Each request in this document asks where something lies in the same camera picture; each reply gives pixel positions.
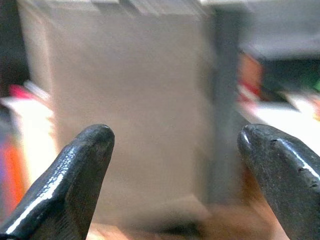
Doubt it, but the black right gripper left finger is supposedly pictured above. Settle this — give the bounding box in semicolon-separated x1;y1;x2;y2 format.
0;124;116;240

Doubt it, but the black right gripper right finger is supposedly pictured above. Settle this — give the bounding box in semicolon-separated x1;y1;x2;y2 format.
237;123;320;240

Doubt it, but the small steel fridge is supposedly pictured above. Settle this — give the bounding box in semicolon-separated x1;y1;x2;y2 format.
17;0;216;226

